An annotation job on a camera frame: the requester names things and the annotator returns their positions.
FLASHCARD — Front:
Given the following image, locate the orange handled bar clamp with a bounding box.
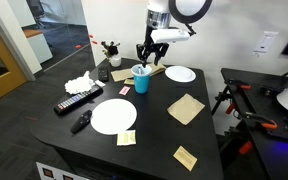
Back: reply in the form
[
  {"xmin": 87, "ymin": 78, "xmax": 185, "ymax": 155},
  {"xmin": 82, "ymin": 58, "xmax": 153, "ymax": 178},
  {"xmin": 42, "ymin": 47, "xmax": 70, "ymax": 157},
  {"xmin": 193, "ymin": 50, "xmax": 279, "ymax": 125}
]
[
  {"xmin": 240, "ymin": 111, "xmax": 279, "ymax": 130},
  {"xmin": 224, "ymin": 78, "xmax": 252, "ymax": 91}
]

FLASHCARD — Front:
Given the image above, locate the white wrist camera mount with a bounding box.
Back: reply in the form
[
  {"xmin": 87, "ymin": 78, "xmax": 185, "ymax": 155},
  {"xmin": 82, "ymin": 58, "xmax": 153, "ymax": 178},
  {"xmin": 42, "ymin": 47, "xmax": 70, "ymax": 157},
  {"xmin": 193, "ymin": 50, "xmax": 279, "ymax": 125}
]
[{"xmin": 150, "ymin": 28, "xmax": 192, "ymax": 44}]

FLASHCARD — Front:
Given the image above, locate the small black curved remote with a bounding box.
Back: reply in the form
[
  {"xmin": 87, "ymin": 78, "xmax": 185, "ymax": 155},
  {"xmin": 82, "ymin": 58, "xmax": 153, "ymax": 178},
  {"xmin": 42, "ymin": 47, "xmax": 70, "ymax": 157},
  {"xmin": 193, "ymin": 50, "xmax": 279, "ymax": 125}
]
[{"xmin": 69, "ymin": 109, "xmax": 93, "ymax": 135}]

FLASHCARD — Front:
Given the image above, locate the white wall switch plate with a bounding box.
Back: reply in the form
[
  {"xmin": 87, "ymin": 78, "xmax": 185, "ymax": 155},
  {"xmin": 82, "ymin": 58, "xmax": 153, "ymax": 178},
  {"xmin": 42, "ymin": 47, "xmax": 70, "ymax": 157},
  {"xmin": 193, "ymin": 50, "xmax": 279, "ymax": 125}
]
[{"xmin": 252, "ymin": 30, "xmax": 280, "ymax": 57}]

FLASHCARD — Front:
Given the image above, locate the brown paper napkin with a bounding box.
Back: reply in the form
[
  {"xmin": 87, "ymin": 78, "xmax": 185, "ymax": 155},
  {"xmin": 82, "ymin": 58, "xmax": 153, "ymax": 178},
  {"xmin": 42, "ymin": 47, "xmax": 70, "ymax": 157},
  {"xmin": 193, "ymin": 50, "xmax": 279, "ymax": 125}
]
[
  {"xmin": 166, "ymin": 93, "xmax": 206, "ymax": 126},
  {"xmin": 147, "ymin": 62, "xmax": 167, "ymax": 77},
  {"xmin": 110, "ymin": 68, "xmax": 134, "ymax": 83}
]

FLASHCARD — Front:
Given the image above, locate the small pink packet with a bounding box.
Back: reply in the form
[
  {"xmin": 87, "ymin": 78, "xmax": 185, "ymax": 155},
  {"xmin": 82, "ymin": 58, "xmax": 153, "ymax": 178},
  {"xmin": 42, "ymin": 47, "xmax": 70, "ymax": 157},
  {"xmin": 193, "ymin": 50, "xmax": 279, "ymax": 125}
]
[{"xmin": 118, "ymin": 85, "xmax": 132, "ymax": 96}]

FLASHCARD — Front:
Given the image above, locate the large white paper plate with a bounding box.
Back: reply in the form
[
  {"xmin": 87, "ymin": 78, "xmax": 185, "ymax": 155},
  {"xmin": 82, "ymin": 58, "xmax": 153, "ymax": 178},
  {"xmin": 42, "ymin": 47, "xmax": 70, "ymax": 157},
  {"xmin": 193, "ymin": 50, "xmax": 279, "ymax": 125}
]
[{"xmin": 90, "ymin": 98, "xmax": 138, "ymax": 136}]

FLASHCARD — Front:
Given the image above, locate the white cabinet with wood top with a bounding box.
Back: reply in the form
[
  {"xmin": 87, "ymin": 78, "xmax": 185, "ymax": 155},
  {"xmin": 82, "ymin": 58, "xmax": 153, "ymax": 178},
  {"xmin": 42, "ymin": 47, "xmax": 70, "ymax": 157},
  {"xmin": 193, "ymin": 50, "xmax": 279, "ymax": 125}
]
[{"xmin": 22, "ymin": 29, "xmax": 54, "ymax": 64}]

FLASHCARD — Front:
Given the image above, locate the small white paper plate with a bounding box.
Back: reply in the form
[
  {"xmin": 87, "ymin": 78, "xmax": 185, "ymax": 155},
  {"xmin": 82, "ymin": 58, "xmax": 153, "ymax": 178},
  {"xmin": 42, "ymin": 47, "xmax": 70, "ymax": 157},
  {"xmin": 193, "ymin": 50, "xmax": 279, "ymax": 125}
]
[{"xmin": 164, "ymin": 65, "xmax": 197, "ymax": 83}]

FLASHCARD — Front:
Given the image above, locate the short black TV remote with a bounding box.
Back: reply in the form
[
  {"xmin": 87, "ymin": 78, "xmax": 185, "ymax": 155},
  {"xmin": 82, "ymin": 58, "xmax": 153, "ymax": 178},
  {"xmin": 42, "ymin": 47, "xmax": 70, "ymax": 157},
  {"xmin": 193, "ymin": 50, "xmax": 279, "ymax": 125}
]
[{"xmin": 97, "ymin": 66, "xmax": 110, "ymax": 83}]

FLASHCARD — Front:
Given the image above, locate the pale yellow condiment packet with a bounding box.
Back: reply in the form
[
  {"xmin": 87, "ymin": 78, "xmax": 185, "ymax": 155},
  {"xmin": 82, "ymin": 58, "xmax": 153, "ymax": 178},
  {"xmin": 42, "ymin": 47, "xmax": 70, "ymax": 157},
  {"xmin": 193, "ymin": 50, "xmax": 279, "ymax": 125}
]
[{"xmin": 116, "ymin": 129, "xmax": 137, "ymax": 147}]

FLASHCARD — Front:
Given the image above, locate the black office chair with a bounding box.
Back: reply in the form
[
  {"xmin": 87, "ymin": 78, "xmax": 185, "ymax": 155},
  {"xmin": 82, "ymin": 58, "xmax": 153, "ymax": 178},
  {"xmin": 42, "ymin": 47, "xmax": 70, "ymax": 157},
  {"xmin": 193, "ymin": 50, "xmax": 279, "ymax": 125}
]
[{"xmin": 27, "ymin": 0, "xmax": 50, "ymax": 28}]

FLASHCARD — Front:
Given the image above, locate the long black TV remote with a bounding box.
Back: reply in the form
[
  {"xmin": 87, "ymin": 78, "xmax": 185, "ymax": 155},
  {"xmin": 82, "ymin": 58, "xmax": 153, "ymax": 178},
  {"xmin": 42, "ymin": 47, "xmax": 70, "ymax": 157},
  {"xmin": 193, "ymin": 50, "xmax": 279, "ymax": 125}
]
[{"xmin": 53, "ymin": 84, "xmax": 104, "ymax": 116}]

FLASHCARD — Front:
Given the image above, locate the orange clamp handle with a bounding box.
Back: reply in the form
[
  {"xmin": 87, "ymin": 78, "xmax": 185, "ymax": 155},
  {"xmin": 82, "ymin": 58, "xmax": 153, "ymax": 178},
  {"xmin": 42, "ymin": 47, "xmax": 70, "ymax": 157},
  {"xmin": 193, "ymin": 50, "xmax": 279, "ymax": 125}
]
[
  {"xmin": 225, "ymin": 102, "xmax": 237, "ymax": 115},
  {"xmin": 238, "ymin": 140, "xmax": 254, "ymax": 156}
]

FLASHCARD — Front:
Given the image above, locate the small white paper slip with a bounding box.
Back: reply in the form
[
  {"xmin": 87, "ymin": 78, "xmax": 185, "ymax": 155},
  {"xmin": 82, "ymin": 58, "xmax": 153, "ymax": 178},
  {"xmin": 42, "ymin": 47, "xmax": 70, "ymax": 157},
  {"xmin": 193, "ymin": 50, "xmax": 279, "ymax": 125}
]
[{"xmin": 94, "ymin": 79, "xmax": 107, "ymax": 88}]

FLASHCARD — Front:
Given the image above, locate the white calibration marker board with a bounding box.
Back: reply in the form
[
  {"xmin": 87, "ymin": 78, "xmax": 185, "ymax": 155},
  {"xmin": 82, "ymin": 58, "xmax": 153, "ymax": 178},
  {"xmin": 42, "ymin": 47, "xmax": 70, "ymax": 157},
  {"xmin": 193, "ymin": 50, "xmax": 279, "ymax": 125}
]
[{"xmin": 35, "ymin": 161, "xmax": 88, "ymax": 180}]

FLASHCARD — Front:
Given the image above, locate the crumpled white tissue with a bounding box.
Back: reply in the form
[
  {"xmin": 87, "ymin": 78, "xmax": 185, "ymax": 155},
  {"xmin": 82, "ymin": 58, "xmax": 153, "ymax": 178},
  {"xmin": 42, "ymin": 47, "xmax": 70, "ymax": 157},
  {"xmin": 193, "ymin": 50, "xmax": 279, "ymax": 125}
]
[{"xmin": 64, "ymin": 70, "xmax": 96, "ymax": 95}]

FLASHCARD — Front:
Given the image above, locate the white round vase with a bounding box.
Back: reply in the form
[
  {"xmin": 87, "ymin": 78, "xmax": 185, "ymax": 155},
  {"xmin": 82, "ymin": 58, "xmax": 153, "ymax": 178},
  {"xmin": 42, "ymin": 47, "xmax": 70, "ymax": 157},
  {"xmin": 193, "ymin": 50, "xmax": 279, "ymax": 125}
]
[{"xmin": 109, "ymin": 54, "xmax": 122, "ymax": 68}]

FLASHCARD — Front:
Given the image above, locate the tan condiment packet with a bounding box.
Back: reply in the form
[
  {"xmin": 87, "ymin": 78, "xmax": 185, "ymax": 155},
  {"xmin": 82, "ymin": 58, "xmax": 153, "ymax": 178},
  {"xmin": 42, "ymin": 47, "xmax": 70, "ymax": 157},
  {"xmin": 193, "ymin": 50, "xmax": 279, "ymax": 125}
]
[{"xmin": 172, "ymin": 145, "xmax": 198, "ymax": 172}]

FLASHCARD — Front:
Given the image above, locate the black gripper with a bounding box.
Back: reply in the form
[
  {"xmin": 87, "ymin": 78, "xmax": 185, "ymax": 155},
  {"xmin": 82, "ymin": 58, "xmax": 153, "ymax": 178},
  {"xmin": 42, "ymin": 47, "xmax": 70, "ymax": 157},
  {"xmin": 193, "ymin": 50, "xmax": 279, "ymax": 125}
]
[{"xmin": 136, "ymin": 25, "xmax": 170, "ymax": 68}]

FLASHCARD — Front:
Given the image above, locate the blue plastic cup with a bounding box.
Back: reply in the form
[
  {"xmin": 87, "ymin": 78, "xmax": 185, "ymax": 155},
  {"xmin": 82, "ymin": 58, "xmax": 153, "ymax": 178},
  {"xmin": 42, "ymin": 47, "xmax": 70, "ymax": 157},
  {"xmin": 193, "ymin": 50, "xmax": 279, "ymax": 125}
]
[{"xmin": 130, "ymin": 64, "xmax": 153, "ymax": 95}]

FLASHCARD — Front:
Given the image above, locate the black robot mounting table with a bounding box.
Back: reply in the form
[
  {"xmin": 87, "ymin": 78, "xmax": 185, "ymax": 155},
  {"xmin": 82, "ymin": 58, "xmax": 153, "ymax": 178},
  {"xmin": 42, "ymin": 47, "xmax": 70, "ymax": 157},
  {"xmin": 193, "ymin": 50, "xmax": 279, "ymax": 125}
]
[{"xmin": 211, "ymin": 67, "xmax": 288, "ymax": 180}]

